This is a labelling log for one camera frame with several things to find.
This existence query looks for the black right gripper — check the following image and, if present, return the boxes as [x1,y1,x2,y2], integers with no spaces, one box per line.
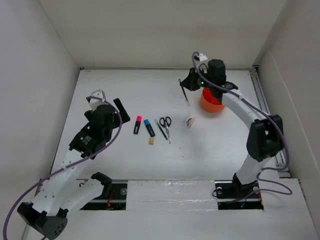
[180,66,214,92]

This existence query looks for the black handled scissors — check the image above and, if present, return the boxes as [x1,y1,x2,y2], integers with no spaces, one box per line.
[159,116,172,144]

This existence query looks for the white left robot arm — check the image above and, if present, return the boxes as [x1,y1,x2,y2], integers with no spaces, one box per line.
[17,96,130,240]

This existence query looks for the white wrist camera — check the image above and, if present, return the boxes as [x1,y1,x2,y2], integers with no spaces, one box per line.
[87,89,106,111]
[194,53,209,65]

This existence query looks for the beige eraser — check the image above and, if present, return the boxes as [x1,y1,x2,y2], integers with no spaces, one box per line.
[148,137,155,145]

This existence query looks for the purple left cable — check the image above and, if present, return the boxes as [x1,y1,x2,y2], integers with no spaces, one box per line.
[2,96,123,240]

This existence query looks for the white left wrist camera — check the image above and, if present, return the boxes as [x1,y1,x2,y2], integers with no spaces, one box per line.
[87,89,106,111]

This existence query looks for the pink cap black highlighter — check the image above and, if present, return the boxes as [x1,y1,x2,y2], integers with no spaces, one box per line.
[133,115,142,135]

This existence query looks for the blue cap black highlighter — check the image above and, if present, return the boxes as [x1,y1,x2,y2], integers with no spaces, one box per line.
[143,119,156,138]

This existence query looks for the orange round desk organizer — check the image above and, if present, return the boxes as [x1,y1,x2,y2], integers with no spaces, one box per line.
[200,88,225,113]

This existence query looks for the aluminium rail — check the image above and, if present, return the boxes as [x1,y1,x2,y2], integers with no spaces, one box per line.
[249,64,291,179]

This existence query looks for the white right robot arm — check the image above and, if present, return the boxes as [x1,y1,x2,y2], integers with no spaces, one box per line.
[179,52,287,201]

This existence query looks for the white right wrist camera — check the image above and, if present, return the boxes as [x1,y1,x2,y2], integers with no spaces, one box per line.
[194,53,209,65]

